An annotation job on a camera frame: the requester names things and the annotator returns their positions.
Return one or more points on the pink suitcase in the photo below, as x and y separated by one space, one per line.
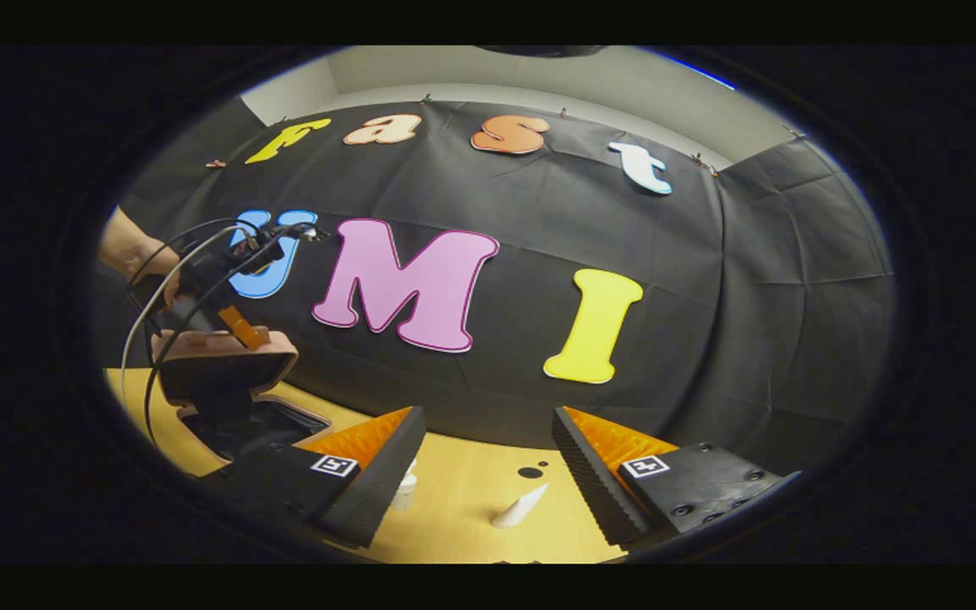
225 360

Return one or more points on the white pump bottle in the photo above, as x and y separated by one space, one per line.
404 490

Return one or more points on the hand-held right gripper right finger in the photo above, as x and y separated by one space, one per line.
594 479

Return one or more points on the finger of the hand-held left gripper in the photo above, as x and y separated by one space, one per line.
244 328

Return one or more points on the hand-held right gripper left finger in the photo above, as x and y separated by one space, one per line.
386 474

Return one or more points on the round black table grommet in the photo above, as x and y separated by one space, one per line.
530 472

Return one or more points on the black backdrop cloth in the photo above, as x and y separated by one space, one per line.
539 339

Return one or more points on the white squeeze tube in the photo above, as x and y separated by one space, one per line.
518 508

